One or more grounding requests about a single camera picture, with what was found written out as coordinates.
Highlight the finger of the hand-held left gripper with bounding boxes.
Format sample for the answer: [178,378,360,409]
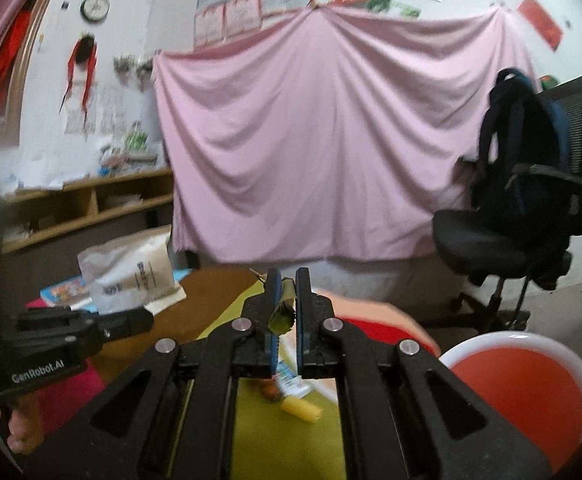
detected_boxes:
[93,307,154,347]

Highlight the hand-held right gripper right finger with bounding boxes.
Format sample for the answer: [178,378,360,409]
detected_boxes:
[296,267,554,480]

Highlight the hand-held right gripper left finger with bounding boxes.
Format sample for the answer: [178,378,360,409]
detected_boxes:
[23,267,282,480]

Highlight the olive leaf wrapper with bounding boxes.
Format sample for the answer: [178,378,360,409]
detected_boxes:
[268,277,296,336]

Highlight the white plastic bag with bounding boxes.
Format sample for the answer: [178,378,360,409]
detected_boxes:
[77,232,186,317]

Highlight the blue and white label wrapper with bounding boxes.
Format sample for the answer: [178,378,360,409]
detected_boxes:
[276,360,316,398]

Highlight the small yellow tube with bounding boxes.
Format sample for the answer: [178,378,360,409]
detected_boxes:
[280,395,322,424]

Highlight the orange basin with white rim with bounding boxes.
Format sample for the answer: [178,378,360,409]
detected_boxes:
[438,331,582,480]

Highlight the person's left hand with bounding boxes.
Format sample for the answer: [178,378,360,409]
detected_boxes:
[0,392,44,455]

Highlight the illustrated book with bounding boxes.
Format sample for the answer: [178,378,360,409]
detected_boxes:
[40,275,96,308]

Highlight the multicoloured blanket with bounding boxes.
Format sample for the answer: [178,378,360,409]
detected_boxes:
[26,265,442,480]

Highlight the wooden shelf desk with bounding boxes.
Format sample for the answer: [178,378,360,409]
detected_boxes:
[1,167,174,253]

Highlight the stack of books and papers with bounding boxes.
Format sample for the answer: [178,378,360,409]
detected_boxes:
[98,140,169,176]

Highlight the loose white papers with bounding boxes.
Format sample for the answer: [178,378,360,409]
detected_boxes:
[1,170,72,193]

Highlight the pink hanging sheet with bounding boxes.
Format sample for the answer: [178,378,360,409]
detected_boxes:
[152,7,539,263]

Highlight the glass jar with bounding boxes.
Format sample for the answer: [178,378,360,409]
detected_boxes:
[127,120,150,153]

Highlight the black office chair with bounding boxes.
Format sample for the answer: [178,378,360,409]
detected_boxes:
[432,74,582,333]

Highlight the dark blue backpack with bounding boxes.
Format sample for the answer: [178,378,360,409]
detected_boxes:
[472,67,574,241]

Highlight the red and black hanging ornament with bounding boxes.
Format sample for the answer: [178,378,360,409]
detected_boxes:
[60,32,99,131]

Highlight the red cloth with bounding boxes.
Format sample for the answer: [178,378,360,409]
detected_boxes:
[0,7,34,111]

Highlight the wall calendar sheets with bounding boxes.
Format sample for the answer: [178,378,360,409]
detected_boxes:
[65,85,129,136]

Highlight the metal wire wall rack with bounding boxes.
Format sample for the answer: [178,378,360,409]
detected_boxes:
[113,52,156,91]

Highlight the wooden window frame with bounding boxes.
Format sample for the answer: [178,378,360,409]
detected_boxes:
[0,0,72,136]

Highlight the round wall clock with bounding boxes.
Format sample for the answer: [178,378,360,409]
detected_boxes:
[81,0,110,23]

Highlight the red paper wall decoration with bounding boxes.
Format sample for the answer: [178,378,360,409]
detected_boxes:
[517,0,565,52]

